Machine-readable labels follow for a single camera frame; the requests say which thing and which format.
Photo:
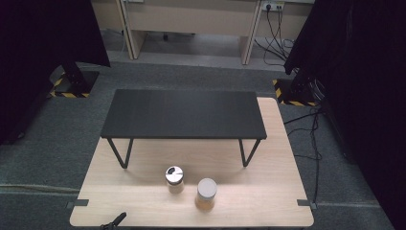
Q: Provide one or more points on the grey table bracket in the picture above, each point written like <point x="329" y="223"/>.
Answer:
<point x="78" y="202"/>
<point x="305" y="203"/>

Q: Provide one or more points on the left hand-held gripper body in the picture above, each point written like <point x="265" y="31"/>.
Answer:
<point x="106" y="226"/>

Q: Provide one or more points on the black curtain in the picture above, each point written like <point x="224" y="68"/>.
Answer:
<point x="360" y="80"/>
<point x="41" y="48"/>

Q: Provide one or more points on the black metal-legged shelf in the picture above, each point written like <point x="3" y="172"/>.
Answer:
<point x="183" y="113"/>

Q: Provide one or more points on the black stand base hazard tape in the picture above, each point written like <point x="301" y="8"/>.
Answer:
<point x="295" y="92"/>
<point x="76" y="83"/>

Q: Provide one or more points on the white-lidded glass spice jar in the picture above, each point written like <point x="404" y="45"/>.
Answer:
<point x="207" y="191"/>

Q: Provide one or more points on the beige wooden desk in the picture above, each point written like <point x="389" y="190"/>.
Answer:
<point x="191" y="19"/>

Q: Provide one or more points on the metal-lidded glass spice jar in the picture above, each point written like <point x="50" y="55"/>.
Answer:
<point x="174" y="177"/>

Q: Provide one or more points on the white wall power socket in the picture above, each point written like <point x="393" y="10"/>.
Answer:
<point x="273" y="5"/>

